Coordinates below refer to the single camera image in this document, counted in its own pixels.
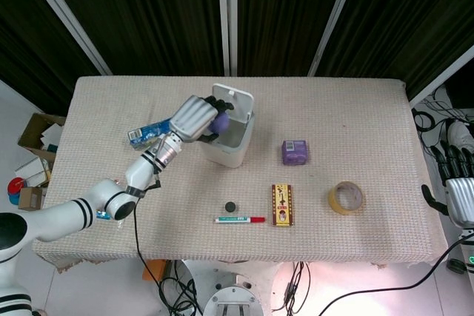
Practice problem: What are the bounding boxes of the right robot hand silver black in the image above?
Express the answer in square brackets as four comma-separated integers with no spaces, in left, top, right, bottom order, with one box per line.
[421,141,474,228]

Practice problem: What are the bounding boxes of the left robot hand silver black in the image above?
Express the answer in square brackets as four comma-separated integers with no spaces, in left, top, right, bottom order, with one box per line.
[169,95,235,145]

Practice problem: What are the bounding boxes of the purple ball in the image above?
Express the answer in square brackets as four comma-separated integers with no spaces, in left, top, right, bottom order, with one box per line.
[207,110,231,134]

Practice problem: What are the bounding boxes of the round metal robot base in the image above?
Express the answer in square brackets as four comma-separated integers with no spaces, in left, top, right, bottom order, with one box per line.
[202,269,264,316]

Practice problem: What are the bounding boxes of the white lidded bin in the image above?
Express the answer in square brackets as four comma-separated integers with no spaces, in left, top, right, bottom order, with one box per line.
[199,83,256,169]

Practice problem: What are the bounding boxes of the blue snack package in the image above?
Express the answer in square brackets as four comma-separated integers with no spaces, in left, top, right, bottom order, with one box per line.
[127,118,175,151]

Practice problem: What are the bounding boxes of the white shoe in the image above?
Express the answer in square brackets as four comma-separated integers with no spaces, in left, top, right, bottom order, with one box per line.
[446,120,474,154]

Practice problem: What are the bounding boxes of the purple tissue box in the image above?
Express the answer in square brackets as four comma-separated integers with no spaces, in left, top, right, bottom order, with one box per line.
[281,139,310,167]

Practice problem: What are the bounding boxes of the white marker red cap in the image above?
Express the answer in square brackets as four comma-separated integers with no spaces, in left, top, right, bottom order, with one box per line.
[214,215,267,224]

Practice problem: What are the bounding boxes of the yellow brown printed box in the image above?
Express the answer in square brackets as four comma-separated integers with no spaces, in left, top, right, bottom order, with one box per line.
[271,183,297,226]

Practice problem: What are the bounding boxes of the yellow tape roll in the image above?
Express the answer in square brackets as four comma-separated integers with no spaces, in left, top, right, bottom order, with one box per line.
[327,181,366,216]

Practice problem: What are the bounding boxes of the beige woven tablecloth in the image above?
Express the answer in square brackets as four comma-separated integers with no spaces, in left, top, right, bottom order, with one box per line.
[32,75,449,269]

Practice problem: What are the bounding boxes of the orange box under table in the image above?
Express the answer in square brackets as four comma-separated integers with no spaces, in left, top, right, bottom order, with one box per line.
[142,259,167,283]

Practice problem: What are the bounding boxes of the open cardboard box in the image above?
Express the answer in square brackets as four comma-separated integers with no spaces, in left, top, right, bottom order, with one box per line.
[17,112,67,158]

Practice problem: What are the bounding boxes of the small brown cardboard box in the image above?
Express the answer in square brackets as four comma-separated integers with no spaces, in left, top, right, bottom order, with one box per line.
[18,186,44,210]

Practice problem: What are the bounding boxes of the red round disc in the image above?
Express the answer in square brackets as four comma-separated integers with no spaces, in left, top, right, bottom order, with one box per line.
[7,178,27,195]

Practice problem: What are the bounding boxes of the black floor cable bundle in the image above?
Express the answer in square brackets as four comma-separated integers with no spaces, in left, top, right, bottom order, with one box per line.
[411,86,474,158]

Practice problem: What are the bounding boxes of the white partition frame post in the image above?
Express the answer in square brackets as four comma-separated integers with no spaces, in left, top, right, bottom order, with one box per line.
[307,0,366,77]
[409,44,474,108]
[216,0,238,76]
[16,0,113,75]

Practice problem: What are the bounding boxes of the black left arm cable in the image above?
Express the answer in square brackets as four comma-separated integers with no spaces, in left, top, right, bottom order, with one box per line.
[131,178,164,295]

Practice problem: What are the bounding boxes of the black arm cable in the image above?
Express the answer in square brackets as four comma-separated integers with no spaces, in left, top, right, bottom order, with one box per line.
[320,232,474,316]
[131,178,164,295]

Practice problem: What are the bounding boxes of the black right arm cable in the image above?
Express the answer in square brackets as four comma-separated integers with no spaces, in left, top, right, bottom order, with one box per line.
[320,232,474,316]

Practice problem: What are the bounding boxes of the black cables under table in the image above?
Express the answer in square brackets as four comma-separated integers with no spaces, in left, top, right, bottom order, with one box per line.
[158,260,203,316]

